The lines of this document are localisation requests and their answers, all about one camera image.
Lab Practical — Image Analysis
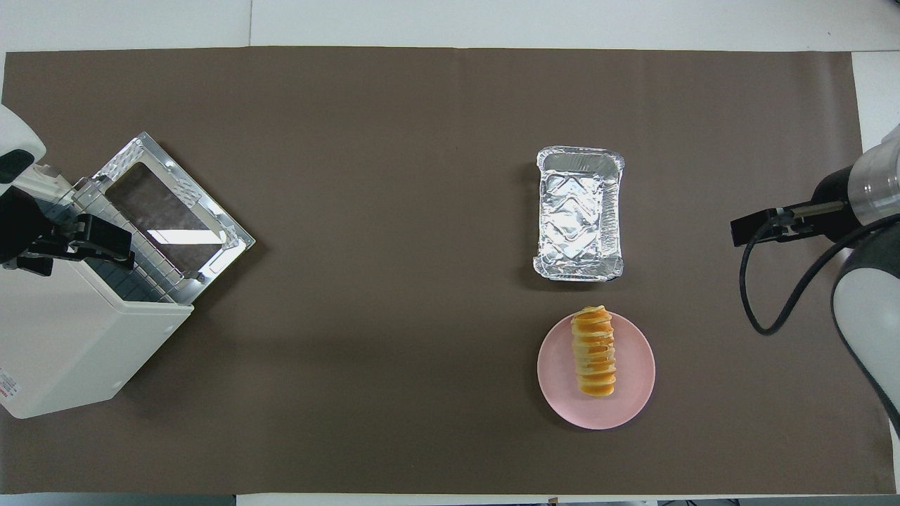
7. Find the pink round plate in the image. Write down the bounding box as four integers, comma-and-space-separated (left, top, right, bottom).
537, 310, 656, 430

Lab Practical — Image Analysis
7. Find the white toaster oven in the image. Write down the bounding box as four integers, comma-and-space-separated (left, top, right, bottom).
0, 164, 195, 420

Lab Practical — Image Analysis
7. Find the aluminium foil tray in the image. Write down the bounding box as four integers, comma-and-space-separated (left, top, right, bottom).
532, 145, 626, 283

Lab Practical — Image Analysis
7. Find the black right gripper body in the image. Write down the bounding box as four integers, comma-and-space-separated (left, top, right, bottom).
776, 168, 867, 244

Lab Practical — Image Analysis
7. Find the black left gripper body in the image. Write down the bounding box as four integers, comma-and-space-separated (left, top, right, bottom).
0, 186, 89, 265

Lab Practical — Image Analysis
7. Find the golden bread loaf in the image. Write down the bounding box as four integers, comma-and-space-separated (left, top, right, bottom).
570, 305, 618, 398

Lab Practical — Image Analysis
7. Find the glass oven door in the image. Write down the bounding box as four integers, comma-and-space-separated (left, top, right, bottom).
91, 132, 256, 304

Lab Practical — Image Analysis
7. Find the brown table mat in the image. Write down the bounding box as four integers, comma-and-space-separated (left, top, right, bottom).
0, 46, 897, 495

